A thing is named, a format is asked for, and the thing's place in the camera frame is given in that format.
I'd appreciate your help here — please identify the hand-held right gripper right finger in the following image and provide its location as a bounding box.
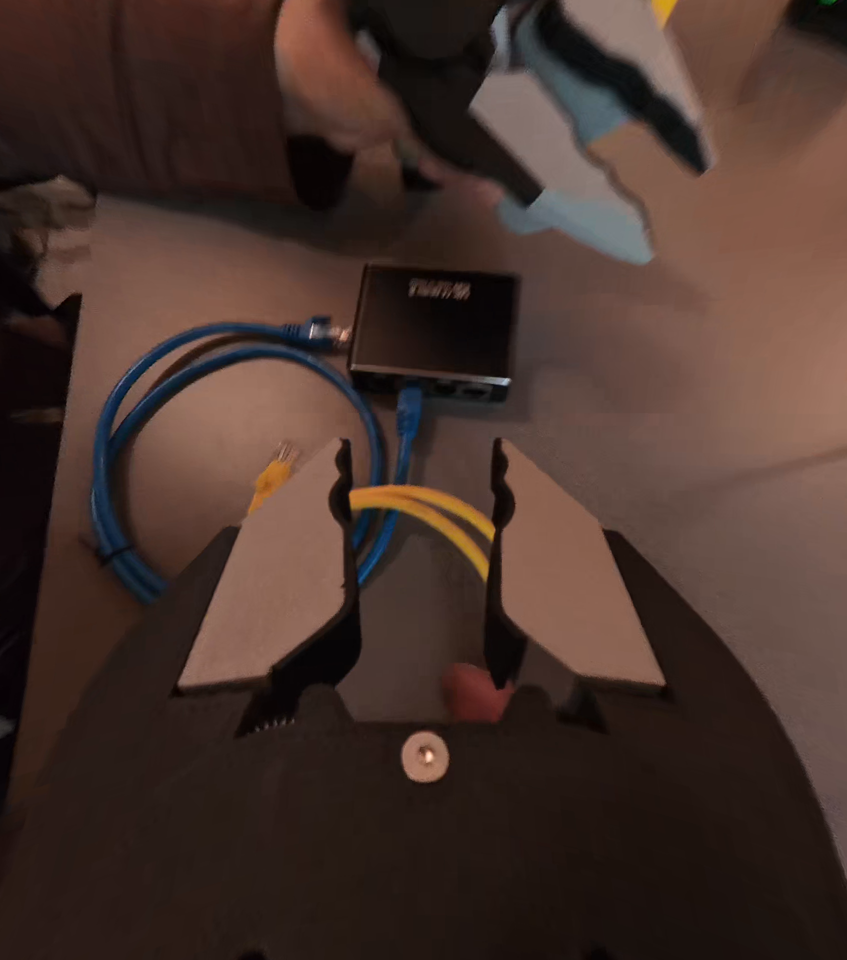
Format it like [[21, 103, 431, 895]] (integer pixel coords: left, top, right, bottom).
[[482, 438, 668, 715]]

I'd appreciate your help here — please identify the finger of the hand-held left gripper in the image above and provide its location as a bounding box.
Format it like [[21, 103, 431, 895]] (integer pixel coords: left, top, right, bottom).
[[467, 71, 656, 267], [502, 0, 719, 177]]

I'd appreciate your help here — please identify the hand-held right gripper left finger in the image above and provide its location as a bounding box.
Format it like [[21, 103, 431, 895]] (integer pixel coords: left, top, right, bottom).
[[176, 438, 364, 695]]

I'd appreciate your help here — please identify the yellow ethernet cable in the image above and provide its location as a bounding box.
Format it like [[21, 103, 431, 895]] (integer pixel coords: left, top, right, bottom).
[[245, 441, 497, 585]]

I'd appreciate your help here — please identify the black network switch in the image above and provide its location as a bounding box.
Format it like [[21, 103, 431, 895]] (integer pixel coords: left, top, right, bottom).
[[347, 262, 522, 406]]

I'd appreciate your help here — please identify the blue ethernet cable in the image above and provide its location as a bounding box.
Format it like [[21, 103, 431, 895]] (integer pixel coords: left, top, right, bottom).
[[89, 315, 426, 607]]

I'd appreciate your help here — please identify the person's left forearm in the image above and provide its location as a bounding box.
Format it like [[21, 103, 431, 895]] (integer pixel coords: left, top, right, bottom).
[[0, 0, 297, 200]]

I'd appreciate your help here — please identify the person's left hand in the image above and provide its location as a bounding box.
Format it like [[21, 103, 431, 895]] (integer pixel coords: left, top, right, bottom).
[[273, 0, 446, 185]]

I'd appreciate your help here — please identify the person's right hand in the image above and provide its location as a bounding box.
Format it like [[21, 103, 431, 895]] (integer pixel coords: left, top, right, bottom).
[[442, 663, 516, 725]]

